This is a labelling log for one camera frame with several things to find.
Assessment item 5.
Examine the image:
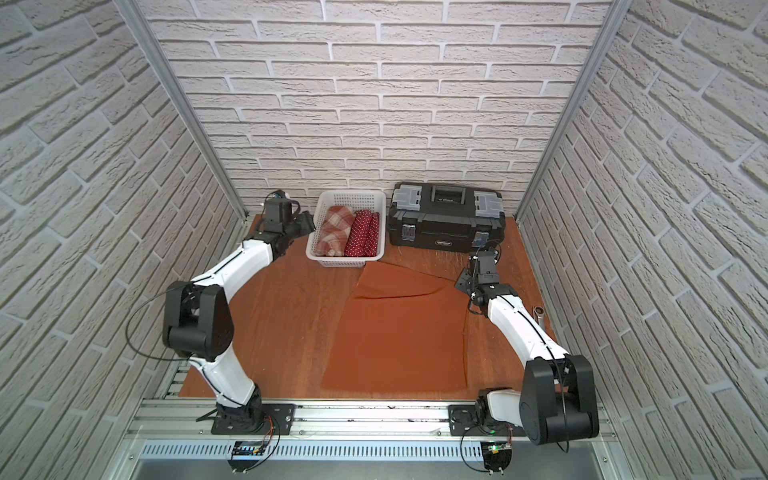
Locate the red plaid skirt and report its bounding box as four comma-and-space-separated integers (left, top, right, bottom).
314, 205, 355, 257

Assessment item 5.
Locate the red polka dot skirt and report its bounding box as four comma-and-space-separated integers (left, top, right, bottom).
344, 210, 380, 257

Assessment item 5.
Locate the orange skirt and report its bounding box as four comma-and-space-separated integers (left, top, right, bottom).
322, 262, 467, 395

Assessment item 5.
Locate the white plastic basket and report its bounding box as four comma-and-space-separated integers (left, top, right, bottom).
306, 190, 386, 268

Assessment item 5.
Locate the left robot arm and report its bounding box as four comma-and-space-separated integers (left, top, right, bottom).
161, 190, 315, 435

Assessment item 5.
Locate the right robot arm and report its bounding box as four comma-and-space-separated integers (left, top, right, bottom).
456, 250, 599, 447

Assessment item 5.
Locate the black plastic toolbox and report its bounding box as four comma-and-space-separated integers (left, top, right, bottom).
386, 182, 506, 253

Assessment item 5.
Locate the right controller board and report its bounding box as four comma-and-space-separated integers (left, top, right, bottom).
480, 442, 513, 475

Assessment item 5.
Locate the controller board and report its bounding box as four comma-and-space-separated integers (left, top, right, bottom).
228, 441, 271, 473
480, 442, 513, 475

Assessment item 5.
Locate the left controller board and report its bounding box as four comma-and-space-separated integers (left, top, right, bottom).
228, 441, 271, 473

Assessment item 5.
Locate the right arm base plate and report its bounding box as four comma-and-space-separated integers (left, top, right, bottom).
447, 404, 526, 439

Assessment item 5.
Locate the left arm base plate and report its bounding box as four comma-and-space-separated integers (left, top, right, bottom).
211, 403, 297, 435

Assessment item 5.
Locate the aluminium mounting rail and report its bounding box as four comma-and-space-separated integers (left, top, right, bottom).
122, 398, 619, 445

